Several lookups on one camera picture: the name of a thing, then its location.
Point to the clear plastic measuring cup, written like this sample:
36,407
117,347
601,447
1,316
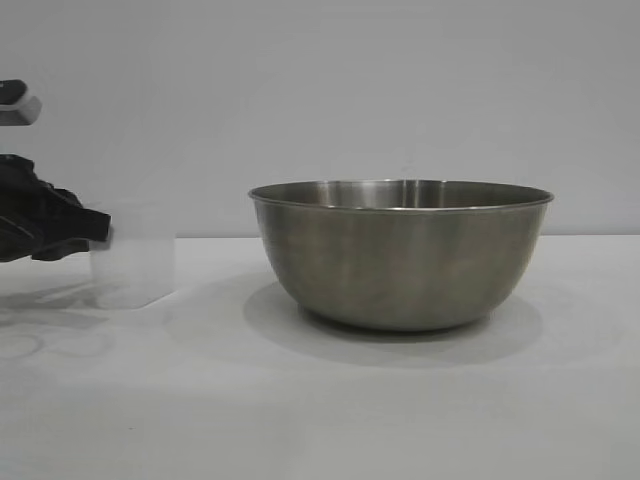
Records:
140,270

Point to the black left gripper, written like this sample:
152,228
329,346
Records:
20,200

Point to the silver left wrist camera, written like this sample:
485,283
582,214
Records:
20,112

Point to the stainless steel mixing bowl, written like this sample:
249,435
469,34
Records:
400,265

